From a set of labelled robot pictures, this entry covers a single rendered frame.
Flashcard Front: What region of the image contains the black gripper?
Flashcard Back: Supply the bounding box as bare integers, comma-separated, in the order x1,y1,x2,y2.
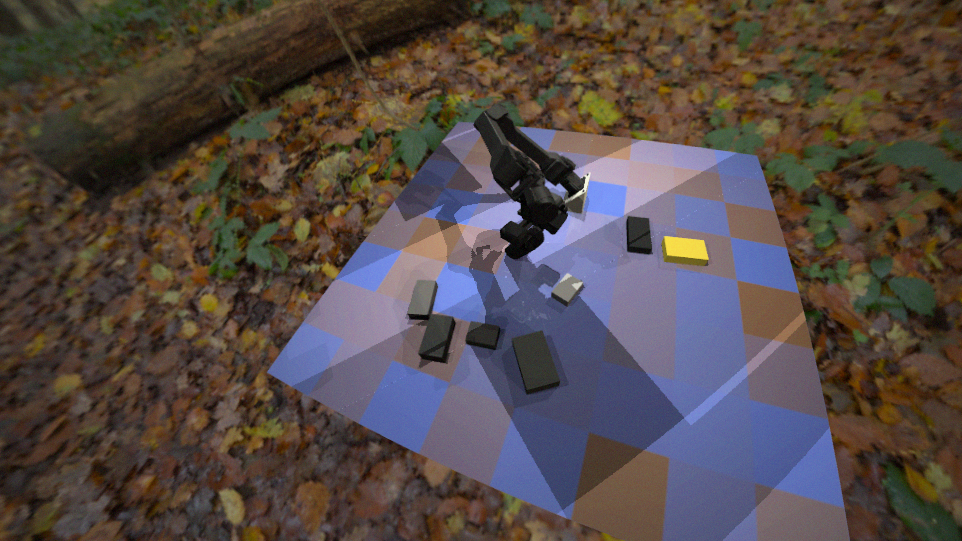
500,191,563,249

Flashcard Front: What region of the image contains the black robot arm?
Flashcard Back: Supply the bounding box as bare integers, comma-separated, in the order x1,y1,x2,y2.
473,104,586,235

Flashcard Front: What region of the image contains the yellow rectangular block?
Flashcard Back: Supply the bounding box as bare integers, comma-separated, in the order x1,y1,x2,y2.
661,236,709,266

